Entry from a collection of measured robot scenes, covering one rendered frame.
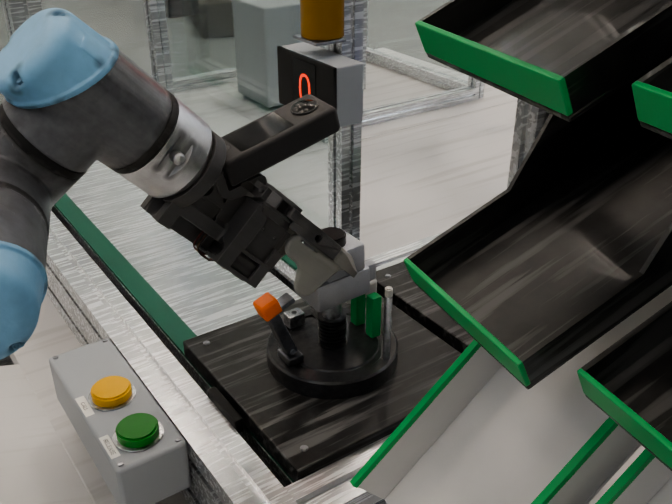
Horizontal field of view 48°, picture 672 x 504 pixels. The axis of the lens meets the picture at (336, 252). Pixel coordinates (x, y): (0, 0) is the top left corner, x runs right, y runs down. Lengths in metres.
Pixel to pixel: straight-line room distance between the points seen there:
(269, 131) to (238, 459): 0.30
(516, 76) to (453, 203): 1.05
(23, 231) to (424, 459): 0.35
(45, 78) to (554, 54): 0.32
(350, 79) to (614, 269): 0.46
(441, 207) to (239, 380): 0.72
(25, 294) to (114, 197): 0.91
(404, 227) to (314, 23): 0.55
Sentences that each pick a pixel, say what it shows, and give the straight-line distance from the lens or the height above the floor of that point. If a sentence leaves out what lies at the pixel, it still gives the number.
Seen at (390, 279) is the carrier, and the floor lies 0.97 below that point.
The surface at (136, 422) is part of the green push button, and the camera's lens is 0.77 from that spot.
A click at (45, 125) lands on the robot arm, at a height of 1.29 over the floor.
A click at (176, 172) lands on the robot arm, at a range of 0.60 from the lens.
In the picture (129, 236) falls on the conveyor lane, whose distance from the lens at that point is 1.23.
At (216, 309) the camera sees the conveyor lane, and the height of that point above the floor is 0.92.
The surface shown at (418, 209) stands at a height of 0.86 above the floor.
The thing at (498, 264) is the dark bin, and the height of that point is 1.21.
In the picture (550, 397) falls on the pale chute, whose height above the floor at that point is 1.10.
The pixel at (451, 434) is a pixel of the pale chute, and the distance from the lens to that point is 0.63.
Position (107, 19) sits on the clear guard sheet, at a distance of 2.02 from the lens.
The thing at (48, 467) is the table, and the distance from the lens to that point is 0.92.
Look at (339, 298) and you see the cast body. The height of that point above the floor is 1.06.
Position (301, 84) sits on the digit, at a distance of 0.92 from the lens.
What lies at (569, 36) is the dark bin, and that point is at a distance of 0.44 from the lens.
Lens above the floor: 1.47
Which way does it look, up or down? 29 degrees down
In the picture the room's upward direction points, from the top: straight up
